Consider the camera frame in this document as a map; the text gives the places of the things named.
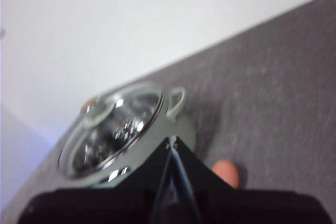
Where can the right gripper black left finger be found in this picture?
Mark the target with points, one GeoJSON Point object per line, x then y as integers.
{"type": "Point", "coordinates": [118, 203]}

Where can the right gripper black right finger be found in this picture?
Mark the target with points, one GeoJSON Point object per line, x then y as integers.
{"type": "Point", "coordinates": [236, 205]}

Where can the brown egg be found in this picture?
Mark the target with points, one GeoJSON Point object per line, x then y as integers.
{"type": "Point", "coordinates": [226, 172]}

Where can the sage green electric cooking pot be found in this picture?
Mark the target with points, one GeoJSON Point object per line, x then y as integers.
{"type": "Point", "coordinates": [173, 129]}

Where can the glass lid with green knob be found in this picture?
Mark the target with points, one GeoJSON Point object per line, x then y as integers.
{"type": "Point", "coordinates": [105, 140]}

